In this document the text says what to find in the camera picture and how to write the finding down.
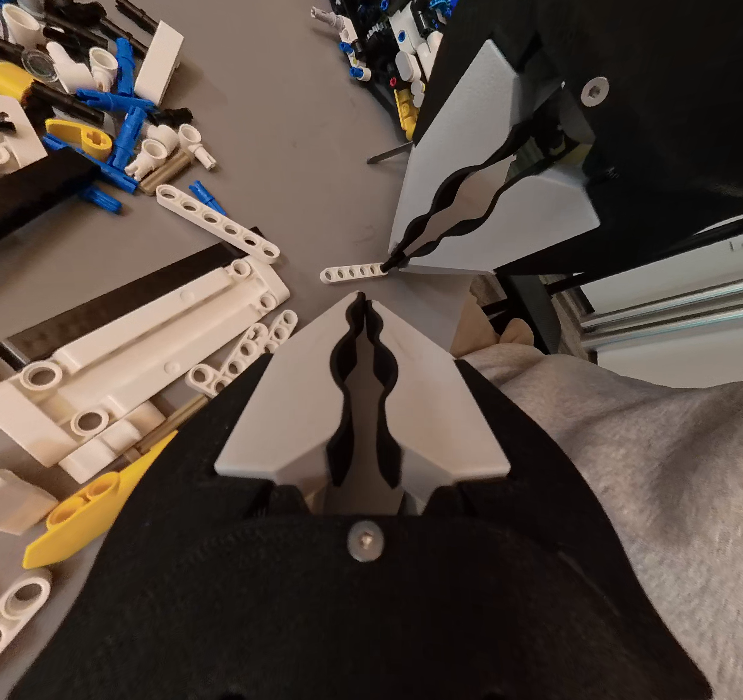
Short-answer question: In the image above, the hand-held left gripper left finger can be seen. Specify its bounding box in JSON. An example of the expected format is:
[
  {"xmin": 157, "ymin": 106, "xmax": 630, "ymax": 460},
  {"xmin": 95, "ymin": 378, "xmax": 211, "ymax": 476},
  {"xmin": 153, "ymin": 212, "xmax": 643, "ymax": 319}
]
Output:
[{"xmin": 215, "ymin": 292, "xmax": 366, "ymax": 487}]

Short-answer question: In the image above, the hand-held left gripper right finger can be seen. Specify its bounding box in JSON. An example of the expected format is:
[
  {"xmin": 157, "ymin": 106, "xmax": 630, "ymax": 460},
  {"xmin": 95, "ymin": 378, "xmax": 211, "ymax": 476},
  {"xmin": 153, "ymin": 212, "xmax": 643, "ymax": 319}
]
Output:
[{"xmin": 366, "ymin": 300, "xmax": 512, "ymax": 510}]

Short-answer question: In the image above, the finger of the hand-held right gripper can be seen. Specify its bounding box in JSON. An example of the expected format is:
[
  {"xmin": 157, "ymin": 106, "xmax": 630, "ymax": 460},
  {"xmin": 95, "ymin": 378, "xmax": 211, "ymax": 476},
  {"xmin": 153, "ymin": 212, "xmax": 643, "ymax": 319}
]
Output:
[
  {"xmin": 395, "ymin": 166, "xmax": 602, "ymax": 358},
  {"xmin": 388, "ymin": 38, "xmax": 567, "ymax": 255}
]

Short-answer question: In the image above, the short thin white lego beam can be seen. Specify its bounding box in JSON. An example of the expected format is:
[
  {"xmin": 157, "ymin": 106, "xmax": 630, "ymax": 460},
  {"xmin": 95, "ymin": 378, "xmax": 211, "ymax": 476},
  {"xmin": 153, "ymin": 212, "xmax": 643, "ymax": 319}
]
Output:
[{"xmin": 319, "ymin": 262, "xmax": 391, "ymax": 284}]

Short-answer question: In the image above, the person's right forearm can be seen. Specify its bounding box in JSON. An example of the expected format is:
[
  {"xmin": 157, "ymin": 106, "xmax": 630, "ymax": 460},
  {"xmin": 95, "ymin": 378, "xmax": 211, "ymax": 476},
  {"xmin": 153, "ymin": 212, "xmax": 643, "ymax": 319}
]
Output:
[{"xmin": 464, "ymin": 343, "xmax": 743, "ymax": 700}]

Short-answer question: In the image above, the white angled lego beam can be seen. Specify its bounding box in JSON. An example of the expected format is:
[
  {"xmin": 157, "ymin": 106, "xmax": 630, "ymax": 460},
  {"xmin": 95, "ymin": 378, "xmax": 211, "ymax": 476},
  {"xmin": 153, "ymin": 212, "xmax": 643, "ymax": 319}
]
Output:
[{"xmin": 186, "ymin": 310, "xmax": 300, "ymax": 396}]

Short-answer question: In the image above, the partly built lego model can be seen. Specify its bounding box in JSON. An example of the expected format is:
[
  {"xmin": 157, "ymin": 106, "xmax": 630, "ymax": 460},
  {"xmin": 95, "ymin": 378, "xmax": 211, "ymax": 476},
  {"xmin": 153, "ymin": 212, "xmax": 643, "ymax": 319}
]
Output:
[{"xmin": 322, "ymin": 0, "xmax": 485, "ymax": 138}]

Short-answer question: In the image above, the tan lego axle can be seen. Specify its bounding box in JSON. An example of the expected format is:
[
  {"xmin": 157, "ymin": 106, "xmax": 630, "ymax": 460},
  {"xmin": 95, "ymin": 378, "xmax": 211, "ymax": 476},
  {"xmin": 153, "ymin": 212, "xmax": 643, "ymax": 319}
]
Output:
[{"xmin": 125, "ymin": 395, "xmax": 207, "ymax": 460}]

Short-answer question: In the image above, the large white lego panel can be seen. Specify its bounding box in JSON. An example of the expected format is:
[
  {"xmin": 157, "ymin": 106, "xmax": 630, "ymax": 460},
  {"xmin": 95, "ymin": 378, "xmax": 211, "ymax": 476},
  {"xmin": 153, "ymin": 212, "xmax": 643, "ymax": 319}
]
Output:
[{"xmin": 0, "ymin": 259, "xmax": 291, "ymax": 469}]

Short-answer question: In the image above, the small white lego panel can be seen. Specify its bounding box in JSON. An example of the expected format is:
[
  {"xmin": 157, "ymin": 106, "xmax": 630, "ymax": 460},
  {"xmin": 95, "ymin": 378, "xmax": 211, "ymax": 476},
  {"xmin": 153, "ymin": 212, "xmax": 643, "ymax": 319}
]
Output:
[{"xmin": 58, "ymin": 401, "xmax": 169, "ymax": 483}]

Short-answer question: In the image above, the white seven-hole lego beam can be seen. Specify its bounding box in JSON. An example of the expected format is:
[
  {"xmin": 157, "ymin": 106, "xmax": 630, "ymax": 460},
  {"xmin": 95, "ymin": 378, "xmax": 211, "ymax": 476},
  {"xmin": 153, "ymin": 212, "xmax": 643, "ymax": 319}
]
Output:
[{"xmin": 156, "ymin": 185, "xmax": 281, "ymax": 264}]

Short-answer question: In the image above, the blue lego pin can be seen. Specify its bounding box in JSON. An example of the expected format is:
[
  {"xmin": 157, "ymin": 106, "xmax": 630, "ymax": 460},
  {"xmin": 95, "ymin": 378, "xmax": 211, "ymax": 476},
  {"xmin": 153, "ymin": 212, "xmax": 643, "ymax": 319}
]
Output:
[{"xmin": 188, "ymin": 180, "xmax": 227, "ymax": 216}]

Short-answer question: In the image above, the yellow curved lego panel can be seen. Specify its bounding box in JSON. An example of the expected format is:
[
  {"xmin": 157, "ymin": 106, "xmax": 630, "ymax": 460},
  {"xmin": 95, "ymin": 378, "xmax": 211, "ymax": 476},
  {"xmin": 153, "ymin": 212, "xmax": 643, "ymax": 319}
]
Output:
[{"xmin": 23, "ymin": 430, "xmax": 178, "ymax": 570}]

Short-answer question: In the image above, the white lego block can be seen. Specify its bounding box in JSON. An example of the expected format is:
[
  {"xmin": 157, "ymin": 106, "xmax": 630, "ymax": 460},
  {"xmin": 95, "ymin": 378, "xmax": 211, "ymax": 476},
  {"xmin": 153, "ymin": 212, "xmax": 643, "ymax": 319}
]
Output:
[{"xmin": 0, "ymin": 471, "xmax": 59, "ymax": 535}]

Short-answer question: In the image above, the white lego tile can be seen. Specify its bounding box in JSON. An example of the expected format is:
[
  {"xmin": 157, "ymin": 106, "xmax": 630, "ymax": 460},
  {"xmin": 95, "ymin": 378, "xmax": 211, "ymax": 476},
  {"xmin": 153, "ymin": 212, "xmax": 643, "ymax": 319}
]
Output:
[{"xmin": 135, "ymin": 21, "xmax": 185, "ymax": 103}]

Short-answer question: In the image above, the wide black lego plate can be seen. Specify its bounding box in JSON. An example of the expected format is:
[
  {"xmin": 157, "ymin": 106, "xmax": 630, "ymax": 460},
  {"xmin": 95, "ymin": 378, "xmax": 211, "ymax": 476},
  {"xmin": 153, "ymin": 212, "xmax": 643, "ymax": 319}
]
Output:
[{"xmin": 0, "ymin": 149, "xmax": 102, "ymax": 239}]

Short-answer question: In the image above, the white lego liftarm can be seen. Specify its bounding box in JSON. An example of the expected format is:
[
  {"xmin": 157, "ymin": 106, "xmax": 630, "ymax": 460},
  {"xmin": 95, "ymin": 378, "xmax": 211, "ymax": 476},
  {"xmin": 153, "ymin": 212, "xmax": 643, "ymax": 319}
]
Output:
[{"xmin": 0, "ymin": 575, "xmax": 53, "ymax": 649}]

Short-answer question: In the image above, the pile of small lego pieces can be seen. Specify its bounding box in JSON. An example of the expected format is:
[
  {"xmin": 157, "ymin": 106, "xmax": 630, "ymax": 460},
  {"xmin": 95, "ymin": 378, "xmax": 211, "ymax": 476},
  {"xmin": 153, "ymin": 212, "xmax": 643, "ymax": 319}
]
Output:
[{"xmin": 0, "ymin": 0, "xmax": 218, "ymax": 216}]

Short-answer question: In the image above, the person's right hand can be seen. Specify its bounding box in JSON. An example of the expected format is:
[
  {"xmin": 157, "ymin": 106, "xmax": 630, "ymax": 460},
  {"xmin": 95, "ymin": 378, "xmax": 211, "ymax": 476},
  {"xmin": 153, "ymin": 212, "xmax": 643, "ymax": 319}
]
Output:
[{"xmin": 452, "ymin": 305, "xmax": 535, "ymax": 359}]

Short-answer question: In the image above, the black flat panel piece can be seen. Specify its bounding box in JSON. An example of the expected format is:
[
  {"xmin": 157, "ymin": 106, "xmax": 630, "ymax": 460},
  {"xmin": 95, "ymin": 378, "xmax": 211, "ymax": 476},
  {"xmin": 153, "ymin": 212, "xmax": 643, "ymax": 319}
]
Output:
[{"xmin": 0, "ymin": 241, "xmax": 250, "ymax": 364}]

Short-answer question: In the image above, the aluminium rail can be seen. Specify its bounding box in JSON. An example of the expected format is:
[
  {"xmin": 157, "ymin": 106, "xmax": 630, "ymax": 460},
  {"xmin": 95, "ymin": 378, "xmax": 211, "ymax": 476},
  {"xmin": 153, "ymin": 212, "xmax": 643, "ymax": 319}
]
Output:
[{"xmin": 580, "ymin": 282, "xmax": 743, "ymax": 373}]

